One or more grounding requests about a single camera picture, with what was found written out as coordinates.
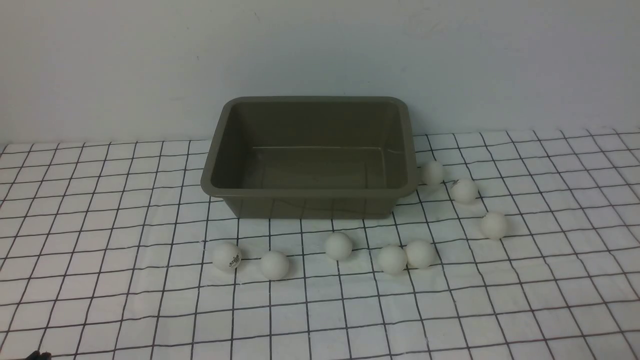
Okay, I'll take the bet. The white table-tennis ball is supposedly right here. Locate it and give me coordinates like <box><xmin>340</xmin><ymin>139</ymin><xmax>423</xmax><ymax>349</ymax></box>
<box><xmin>376</xmin><ymin>245</ymin><xmax>409</xmax><ymax>276</ymax></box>
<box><xmin>480</xmin><ymin>211</ymin><xmax>509</xmax><ymax>240</ymax></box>
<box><xmin>420</xmin><ymin>161</ymin><xmax>445</xmax><ymax>186</ymax></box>
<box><xmin>324</xmin><ymin>231</ymin><xmax>354</xmax><ymax>261</ymax></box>
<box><xmin>259</xmin><ymin>251</ymin><xmax>290</xmax><ymax>281</ymax></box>
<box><xmin>404</xmin><ymin>240</ymin><xmax>437</xmax><ymax>269</ymax></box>

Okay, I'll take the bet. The white ball with logo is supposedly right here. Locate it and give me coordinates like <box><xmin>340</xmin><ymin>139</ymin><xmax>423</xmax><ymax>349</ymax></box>
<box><xmin>211</xmin><ymin>241</ymin><xmax>242</xmax><ymax>272</ymax></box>
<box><xmin>450</xmin><ymin>178</ymin><xmax>479</xmax><ymax>205</ymax></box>

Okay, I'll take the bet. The olive green plastic bin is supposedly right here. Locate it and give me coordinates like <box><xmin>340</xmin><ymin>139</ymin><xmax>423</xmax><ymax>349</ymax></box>
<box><xmin>200</xmin><ymin>96</ymin><xmax>419</xmax><ymax>219</ymax></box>

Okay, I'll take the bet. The white black-grid tablecloth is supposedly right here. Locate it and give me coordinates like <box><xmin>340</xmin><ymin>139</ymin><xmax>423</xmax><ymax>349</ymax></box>
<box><xmin>0</xmin><ymin>129</ymin><xmax>640</xmax><ymax>360</ymax></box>

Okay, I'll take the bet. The black object at corner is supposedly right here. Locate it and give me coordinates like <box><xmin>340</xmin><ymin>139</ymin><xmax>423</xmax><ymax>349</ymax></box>
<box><xmin>23</xmin><ymin>350</ymin><xmax>52</xmax><ymax>360</ymax></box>

